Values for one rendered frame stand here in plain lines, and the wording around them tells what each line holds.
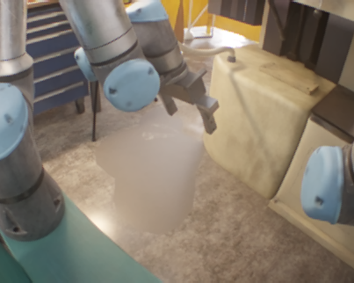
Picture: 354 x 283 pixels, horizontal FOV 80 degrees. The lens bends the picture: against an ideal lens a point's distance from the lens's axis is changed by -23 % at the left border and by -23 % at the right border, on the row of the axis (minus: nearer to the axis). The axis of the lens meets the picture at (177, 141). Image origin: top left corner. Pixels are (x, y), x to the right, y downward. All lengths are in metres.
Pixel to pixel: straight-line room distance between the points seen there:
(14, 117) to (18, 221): 0.18
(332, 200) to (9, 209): 0.43
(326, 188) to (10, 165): 0.37
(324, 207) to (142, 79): 0.26
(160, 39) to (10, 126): 0.31
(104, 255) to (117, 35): 0.32
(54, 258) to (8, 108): 0.24
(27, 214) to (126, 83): 0.26
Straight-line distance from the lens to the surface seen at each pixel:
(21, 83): 0.47
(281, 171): 1.40
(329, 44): 1.72
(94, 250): 0.43
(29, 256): 0.46
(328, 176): 0.23
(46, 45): 1.78
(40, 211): 0.44
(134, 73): 0.33
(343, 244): 1.50
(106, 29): 0.32
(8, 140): 0.35
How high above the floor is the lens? 1.10
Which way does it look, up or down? 38 degrees down
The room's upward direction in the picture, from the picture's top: 5 degrees clockwise
